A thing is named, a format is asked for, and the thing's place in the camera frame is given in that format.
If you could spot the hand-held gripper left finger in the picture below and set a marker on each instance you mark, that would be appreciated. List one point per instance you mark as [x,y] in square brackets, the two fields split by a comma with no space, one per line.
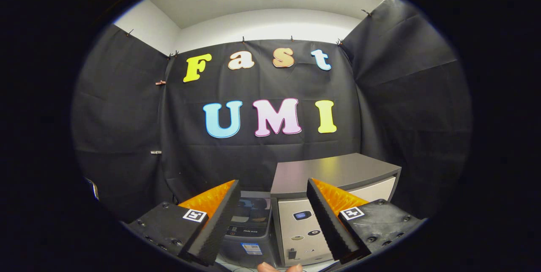
[219,221]

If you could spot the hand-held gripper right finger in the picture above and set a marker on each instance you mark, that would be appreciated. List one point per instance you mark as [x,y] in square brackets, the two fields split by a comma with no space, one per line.
[323,219]

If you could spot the dark washing machine lid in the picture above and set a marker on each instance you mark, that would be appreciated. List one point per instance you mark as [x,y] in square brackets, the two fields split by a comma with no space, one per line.
[253,212]

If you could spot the grey washing machine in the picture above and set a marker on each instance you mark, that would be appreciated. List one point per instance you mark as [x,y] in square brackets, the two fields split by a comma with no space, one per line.
[249,242]

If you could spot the grey cabinet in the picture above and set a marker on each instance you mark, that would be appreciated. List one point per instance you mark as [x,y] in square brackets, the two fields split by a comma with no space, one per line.
[329,170]

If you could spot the black backdrop cloth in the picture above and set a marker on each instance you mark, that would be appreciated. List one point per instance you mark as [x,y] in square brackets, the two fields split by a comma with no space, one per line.
[262,157]

